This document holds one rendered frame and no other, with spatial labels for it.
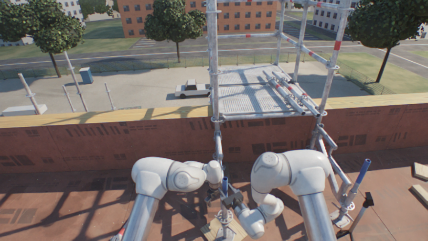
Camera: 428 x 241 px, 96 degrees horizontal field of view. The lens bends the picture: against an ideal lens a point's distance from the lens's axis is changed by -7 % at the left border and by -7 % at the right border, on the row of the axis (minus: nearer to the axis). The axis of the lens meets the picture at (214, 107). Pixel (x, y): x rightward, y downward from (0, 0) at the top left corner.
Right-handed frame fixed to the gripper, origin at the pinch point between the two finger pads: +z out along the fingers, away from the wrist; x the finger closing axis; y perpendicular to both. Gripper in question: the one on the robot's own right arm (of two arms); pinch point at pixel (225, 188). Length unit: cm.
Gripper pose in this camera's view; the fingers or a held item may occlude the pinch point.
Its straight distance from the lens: 154.5
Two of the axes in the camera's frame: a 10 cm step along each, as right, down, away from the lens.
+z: -4.8, -4.3, 7.7
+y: 0.3, 8.6, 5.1
